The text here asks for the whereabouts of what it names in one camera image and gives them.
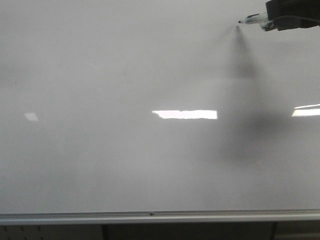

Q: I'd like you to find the white whiteboard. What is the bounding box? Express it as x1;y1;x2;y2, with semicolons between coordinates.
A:
0;0;320;226

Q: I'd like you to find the black whiteboard marker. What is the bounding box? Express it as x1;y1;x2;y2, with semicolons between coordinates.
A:
238;12;275;32

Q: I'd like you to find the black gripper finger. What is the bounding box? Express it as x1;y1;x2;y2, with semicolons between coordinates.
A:
265;0;320;31

